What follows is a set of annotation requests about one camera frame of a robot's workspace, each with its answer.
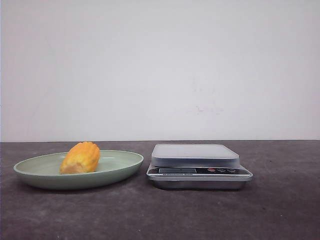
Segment silver digital kitchen scale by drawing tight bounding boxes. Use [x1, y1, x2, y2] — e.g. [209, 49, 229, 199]
[146, 143, 253, 190]

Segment light green plate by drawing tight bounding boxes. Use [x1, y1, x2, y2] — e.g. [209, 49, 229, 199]
[13, 150, 144, 190]

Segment yellow corn cob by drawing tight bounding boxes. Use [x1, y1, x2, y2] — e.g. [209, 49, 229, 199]
[59, 141, 100, 174]

